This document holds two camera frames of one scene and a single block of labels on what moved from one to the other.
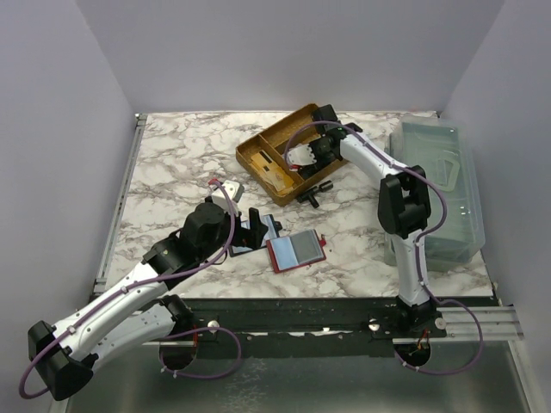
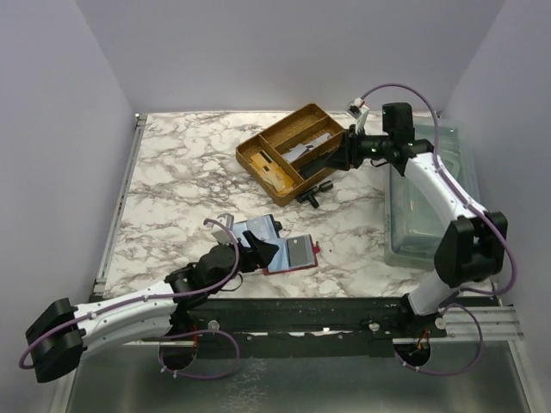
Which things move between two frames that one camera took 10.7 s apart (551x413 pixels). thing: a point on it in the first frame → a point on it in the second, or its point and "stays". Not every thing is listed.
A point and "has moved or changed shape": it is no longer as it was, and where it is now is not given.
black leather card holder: [272, 232] stays
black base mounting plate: [306, 328] stays
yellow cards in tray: [273, 175] stays
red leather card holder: [296, 250] has moved or changed shape
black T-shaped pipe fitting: [310, 194] stays
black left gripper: [252, 230] → [246, 256]
